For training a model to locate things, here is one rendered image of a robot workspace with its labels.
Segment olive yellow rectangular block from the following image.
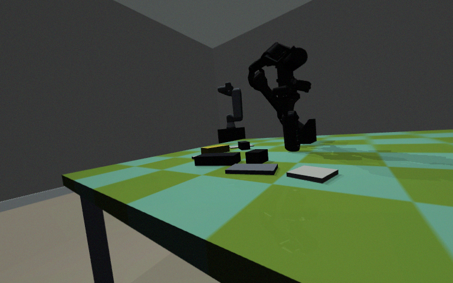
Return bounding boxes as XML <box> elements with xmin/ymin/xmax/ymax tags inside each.
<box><xmin>201</xmin><ymin>144</ymin><xmax>230</xmax><ymax>154</ymax></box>

